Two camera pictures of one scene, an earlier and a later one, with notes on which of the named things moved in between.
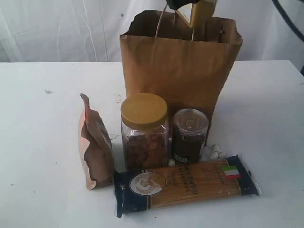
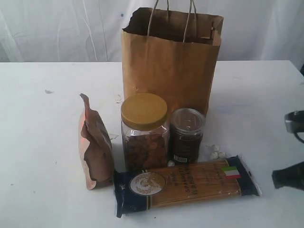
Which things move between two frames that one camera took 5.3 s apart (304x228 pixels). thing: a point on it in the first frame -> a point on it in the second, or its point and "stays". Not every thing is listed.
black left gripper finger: x=175 y=4 -> x=292 y=176
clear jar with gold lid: x=145 y=130 stays
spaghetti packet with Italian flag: x=182 y=184 stays
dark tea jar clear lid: x=189 y=128 stays
